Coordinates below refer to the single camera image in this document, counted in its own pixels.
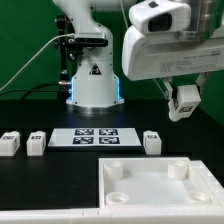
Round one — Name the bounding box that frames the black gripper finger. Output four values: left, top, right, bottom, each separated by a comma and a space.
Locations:
162, 77, 175, 100
196, 72, 211, 93

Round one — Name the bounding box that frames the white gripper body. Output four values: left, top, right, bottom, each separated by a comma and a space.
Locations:
122, 26, 224, 81

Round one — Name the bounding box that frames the white square tabletop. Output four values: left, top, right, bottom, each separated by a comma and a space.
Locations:
98, 157, 224, 208

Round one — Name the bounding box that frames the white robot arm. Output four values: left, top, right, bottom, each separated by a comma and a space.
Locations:
52, 0, 224, 113

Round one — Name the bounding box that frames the white fiducial marker sheet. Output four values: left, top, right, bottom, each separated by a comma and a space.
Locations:
48, 128, 141, 147

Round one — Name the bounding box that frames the white L-shaped obstacle fence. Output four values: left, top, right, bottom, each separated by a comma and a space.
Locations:
0, 160, 224, 224

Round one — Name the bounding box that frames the black camera stand pole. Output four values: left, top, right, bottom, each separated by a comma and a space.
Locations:
54, 15, 74, 102

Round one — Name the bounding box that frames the white cable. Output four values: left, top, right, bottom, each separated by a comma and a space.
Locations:
0, 33, 76, 93

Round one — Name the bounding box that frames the black cable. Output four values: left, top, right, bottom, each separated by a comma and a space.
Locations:
0, 81, 72, 100

